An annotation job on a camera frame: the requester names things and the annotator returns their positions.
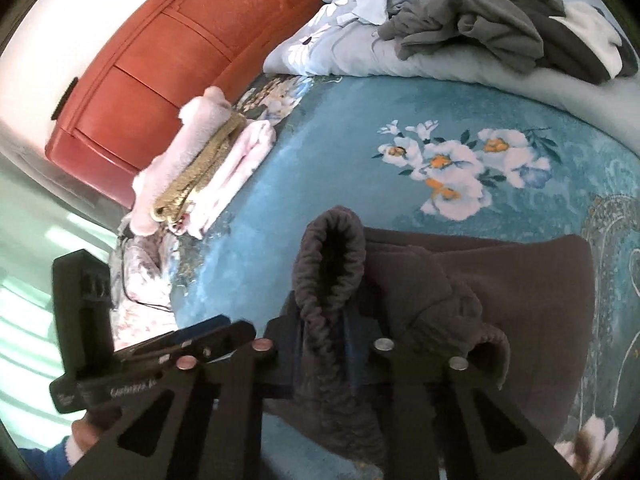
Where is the red wooden headboard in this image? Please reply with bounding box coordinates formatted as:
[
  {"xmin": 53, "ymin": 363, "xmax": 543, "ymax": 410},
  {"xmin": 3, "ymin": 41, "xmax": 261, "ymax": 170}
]
[{"xmin": 44, "ymin": 0, "xmax": 321, "ymax": 207}]

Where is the person's left hand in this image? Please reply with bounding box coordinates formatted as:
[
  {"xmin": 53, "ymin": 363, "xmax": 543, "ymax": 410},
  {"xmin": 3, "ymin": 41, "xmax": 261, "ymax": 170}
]
[{"xmin": 65, "ymin": 416, "xmax": 104, "ymax": 466}]

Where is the pink folded towel stack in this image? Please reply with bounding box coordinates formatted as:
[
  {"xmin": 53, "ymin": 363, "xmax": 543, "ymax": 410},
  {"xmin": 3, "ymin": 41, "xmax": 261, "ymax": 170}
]
[{"xmin": 129, "ymin": 86, "xmax": 277, "ymax": 240}]

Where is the blue sleeve forearm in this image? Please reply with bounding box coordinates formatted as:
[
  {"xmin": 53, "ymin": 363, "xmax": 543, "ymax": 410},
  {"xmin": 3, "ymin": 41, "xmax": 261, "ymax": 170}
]
[{"xmin": 18, "ymin": 436, "xmax": 81, "ymax": 480}]

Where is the grey clothes pile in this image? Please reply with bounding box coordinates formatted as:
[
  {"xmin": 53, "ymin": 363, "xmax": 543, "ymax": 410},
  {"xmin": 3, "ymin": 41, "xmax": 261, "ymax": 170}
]
[{"xmin": 378, "ymin": 0, "xmax": 565, "ymax": 74}]

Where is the light blue daisy quilt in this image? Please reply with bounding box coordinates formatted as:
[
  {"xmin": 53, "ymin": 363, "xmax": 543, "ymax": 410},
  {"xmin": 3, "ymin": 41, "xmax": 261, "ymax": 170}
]
[{"xmin": 261, "ymin": 0, "xmax": 640, "ymax": 143}]

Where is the teal floral bed sheet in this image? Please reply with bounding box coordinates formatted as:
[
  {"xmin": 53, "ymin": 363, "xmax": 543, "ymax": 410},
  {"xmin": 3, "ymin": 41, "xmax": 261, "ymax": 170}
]
[{"xmin": 106, "ymin": 71, "xmax": 640, "ymax": 480}]

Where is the black and white garment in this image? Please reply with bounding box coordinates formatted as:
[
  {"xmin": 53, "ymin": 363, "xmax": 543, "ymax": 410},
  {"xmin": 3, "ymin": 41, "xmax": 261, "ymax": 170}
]
[{"xmin": 529, "ymin": 1, "xmax": 638, "ymax": 84}]

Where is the dark grey knit garment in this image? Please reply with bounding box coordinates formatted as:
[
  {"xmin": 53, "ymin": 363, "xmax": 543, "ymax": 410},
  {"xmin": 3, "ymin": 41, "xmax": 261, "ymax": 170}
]
[{"xmin": 266, "ymin": 206, "xmax": 594, "ymax": 465}]

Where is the gold sequin cloth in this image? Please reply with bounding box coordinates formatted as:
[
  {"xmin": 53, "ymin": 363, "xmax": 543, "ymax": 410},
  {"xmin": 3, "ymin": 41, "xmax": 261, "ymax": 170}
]
[{"xmin": 151, "ymin": 112, "xmax": 246, "ymax": 224}]

